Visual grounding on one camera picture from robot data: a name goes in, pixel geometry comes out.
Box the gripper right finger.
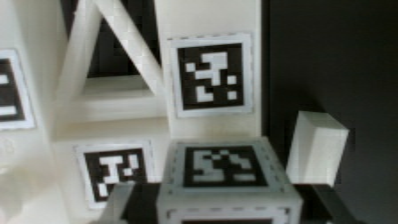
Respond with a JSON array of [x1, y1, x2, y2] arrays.
[[313, 184, 357, 224]]

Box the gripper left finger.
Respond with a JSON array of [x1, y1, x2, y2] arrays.
[[89, 183, 135, 224]]

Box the white tagged cube edge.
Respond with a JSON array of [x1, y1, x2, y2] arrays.
[[157, 137, 304, 224]]

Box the white chair seat part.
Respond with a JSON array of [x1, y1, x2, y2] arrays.
[[286, 111, 350, 186]]

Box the white chair back part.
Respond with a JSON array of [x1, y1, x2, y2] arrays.
[[0, 0, 262, 224]]

